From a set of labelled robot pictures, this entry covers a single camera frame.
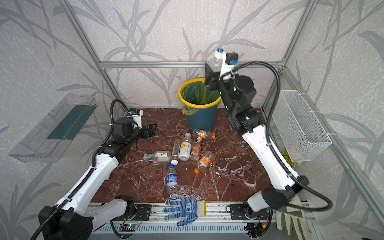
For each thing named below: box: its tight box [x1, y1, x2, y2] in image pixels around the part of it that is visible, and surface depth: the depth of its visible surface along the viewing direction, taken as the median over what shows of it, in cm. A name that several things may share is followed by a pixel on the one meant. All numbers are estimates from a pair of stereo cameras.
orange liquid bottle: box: [190, 137, 202, 161], surface depth 92 cm
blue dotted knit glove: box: [162, 193, 206, 229], surface depth 76 cm
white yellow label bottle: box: [179, 132, 192, 161], surface depth 93 cm
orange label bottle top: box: [192, 128, 216, 140], surface depth 102 cm
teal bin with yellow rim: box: [178, 78, 222, 131], surface depth 100 cm
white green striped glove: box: [276, 194, 310, 240], surface depth 72 cm
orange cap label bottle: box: [193, 150, 213, 175], surface depth 89 cm
